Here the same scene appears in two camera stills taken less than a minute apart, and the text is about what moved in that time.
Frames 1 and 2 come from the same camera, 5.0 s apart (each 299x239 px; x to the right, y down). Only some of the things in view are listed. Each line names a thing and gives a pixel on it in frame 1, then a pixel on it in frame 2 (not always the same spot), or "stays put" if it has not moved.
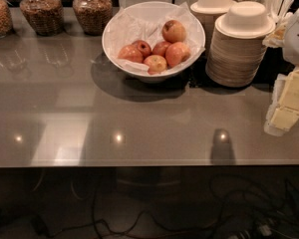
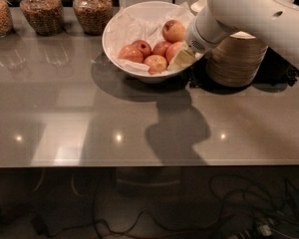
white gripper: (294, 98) to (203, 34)
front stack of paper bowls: (238, 43) stays put
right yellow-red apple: (176, 53) stays put
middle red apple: (159, 48) stays put
